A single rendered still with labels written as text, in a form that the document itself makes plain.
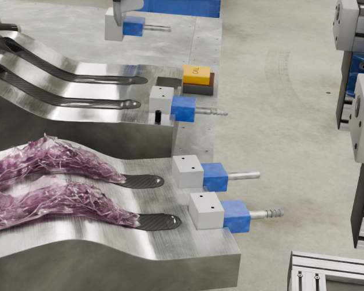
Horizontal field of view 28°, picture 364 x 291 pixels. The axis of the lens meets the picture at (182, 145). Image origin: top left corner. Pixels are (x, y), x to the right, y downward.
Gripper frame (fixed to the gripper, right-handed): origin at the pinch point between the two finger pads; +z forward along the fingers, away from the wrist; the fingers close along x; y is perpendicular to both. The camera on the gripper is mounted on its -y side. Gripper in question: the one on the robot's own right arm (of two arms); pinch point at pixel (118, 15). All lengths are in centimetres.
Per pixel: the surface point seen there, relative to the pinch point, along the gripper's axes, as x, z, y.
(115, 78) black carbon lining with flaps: -17.0, 6.6, 2.3
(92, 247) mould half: -70, 7, 8
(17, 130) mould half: -36.1, 9.2, -11.0
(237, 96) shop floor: 186, 95, 33
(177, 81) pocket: -15.7, 6.7, 13.6
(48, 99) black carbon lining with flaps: -28.7, 6.7, -7.4
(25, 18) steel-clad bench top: 38, 15, -30
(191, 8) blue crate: 289, 84, 3
